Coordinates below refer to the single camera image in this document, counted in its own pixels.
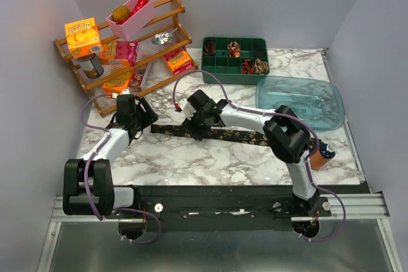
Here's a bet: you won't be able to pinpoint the black leaf patterned tie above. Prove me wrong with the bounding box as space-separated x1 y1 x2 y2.
150 124 269 147

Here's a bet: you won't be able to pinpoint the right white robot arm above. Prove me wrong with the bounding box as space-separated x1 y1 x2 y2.
175 90 319 216

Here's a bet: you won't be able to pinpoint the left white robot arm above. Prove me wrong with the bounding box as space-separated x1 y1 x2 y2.
62 94 158 220

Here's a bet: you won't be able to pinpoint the orange sponge box bottom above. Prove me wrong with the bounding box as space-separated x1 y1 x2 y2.
102 71 132 99

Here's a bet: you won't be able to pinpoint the orange sponge box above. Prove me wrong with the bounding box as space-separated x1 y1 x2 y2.
161 48 192 75
102 71 132 99

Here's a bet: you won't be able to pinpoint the red white small box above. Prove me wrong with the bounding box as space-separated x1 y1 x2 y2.
129 63 151 92

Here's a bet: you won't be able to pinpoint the wooden tiered rack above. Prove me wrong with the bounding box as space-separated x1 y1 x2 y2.
55 0 192 97

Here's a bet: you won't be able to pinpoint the green divided organizer tray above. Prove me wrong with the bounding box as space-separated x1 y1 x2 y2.
201 37 270 85

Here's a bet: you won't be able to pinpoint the orange sponge box right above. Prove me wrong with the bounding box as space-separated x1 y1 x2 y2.
161 48 192 75

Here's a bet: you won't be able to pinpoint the rolled orange black tie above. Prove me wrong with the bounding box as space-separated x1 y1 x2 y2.
241 59 254 75

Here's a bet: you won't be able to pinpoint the pink scrub sponge box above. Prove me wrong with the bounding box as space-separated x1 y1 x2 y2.
99 40 139 67

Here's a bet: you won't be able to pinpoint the rolled dark orange tie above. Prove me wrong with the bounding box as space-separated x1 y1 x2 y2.
203 39 215 57

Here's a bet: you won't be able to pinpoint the dark glass jar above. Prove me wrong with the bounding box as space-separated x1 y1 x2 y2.
76 54 103 79

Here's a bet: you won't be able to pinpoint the rolled red patterned tie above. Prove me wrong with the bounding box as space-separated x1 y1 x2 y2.
228 41 241 58

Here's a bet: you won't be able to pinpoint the rolled tan patterned tie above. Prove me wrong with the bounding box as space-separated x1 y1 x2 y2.
254 59 269 75

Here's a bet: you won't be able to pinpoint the metal spoon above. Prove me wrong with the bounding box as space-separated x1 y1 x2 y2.
151 28 178 46

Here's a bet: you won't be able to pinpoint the orange scrub daddy box top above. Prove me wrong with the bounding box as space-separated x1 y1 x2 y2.
64 17 103 59

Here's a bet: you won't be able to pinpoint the brown round fruit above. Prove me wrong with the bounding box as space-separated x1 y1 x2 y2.
112 6 131 23

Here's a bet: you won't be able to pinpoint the teal plastic tub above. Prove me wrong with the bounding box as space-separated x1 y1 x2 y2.
256 76 345 131

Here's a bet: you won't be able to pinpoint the red chili pepper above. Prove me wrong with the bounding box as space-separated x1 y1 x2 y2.
116 0 149 25

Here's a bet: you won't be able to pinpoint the orange bottle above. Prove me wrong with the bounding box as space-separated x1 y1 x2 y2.
310 143 336 171

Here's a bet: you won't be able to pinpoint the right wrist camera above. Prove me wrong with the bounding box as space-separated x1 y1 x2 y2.
176 99 197 121

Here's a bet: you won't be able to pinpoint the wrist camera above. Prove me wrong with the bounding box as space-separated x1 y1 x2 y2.
112 88 131 99
176 99 197 121

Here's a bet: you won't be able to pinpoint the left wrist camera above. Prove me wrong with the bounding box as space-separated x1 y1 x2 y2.
112 88 131 99

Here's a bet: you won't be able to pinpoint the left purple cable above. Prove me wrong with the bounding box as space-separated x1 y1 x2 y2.
80 94 163 245

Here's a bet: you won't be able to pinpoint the purple cable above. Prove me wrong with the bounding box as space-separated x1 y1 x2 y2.
171 69 347 243
80 94 163 245

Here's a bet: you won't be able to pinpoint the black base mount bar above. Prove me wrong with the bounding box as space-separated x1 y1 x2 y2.
105 184 332 233

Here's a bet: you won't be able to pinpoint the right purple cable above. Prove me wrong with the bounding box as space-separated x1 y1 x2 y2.
171 69 347 243

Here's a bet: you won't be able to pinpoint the aluminium rail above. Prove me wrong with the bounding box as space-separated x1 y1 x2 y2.
51 193 390 222

